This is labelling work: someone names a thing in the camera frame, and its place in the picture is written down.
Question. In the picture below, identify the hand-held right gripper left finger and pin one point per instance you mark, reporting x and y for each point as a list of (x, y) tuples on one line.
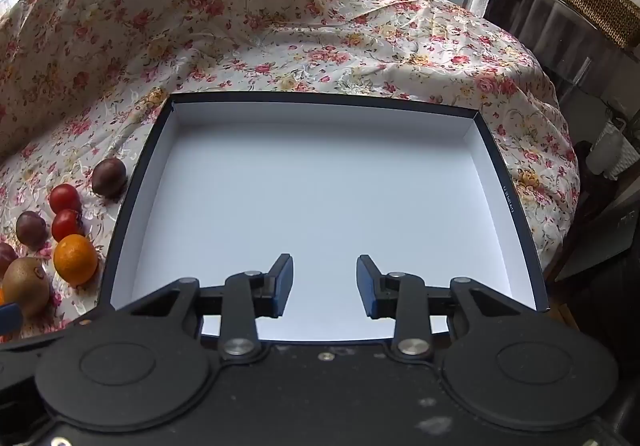
[(283, 283)]

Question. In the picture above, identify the floral blanket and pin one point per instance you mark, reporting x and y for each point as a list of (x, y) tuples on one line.
[(250, 25)]

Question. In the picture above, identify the dark purple plum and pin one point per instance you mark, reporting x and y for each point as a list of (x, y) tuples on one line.
[(31, 228), (109, 178), (6, 260)]

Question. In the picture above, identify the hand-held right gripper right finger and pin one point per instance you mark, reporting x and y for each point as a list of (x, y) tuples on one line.
[(365, 283)]

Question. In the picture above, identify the dark cloth covered table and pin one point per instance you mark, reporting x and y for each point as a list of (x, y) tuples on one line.
[(550, 25)]

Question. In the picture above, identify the black box white inside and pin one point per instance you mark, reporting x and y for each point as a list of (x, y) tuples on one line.
[(325, 201)]

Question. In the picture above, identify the grey laptop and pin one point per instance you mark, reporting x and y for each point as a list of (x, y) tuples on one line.
[(600, 236)]

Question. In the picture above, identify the red tomato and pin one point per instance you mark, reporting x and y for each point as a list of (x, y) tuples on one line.
[(65, 198), (67, 226)]

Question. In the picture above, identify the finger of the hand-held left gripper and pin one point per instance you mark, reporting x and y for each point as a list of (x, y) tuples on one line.
[(9, 321)]

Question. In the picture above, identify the brown kiwi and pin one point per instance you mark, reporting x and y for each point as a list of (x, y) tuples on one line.
[(26, 287)]

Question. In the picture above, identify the white woven planter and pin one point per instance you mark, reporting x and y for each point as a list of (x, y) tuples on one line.
[(607, 150)]

